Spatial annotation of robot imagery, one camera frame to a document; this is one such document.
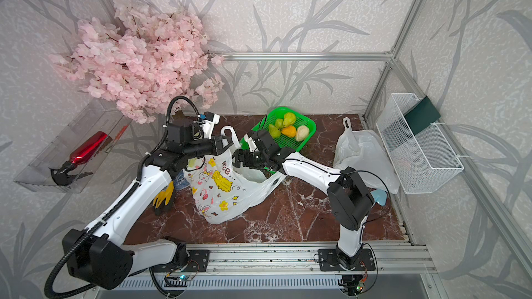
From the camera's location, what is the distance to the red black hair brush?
0.60 m

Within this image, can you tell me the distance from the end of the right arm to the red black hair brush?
44 centimetres

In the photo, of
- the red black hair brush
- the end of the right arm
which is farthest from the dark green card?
the red black hair brush

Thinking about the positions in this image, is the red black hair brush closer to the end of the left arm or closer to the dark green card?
the end of the left arm

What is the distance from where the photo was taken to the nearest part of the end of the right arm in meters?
0.64
